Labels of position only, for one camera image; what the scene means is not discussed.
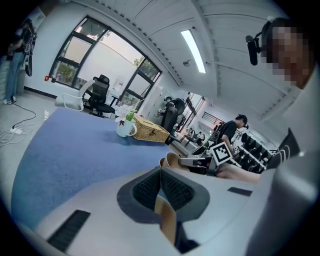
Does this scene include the white standing board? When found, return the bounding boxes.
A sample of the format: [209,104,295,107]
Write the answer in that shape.
[112,75,127,93]

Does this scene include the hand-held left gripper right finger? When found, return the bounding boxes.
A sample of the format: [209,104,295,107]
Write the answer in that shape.
[160,166,210,223]

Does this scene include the wicker basket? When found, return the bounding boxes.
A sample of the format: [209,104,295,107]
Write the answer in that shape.
[130,115,171,144]

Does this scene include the black high-back chair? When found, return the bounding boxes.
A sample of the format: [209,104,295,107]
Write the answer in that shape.
[159,106,179,138]

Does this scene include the long ceiling light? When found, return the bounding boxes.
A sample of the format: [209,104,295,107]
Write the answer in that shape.
[180,29,207,74]

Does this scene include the person's right forearm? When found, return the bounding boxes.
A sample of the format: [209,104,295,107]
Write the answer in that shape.
[216,164,262,185]

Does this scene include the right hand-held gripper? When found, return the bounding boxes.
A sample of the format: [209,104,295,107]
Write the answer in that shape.
[178,142,242,177]

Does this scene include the black floor cable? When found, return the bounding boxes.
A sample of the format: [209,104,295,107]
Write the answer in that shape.
[11,101,37,130]

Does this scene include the pink and white flowers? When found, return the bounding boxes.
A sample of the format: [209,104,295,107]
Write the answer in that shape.
[114,104,139,126]

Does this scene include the person's white shirt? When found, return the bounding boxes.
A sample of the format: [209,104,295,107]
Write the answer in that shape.
[244,62,320,256]

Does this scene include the row of black chairs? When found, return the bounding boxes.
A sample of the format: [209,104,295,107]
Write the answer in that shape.
[238,131,280,174]

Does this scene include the person's head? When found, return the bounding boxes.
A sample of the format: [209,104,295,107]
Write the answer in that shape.
[264,16,316,89]

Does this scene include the black-framed window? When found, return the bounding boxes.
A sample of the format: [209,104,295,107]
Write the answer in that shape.
[48,15,163,107]

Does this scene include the white chair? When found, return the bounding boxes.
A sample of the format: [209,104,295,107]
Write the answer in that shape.
[54,79,96,112]

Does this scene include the black office chair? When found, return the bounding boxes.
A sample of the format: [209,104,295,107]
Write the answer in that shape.
[83,73,116,119]

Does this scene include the black head-worn camera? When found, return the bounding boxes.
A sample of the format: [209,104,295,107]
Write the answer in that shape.
[245,17,271,67]

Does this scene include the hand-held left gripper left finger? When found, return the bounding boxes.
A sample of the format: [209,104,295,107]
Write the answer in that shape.
[116,166,162,224]

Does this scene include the blue table cover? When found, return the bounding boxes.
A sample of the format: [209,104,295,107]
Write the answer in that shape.
[10,107,181,232]

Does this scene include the white mug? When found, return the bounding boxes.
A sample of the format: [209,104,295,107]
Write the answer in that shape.
[115,119,138,138]

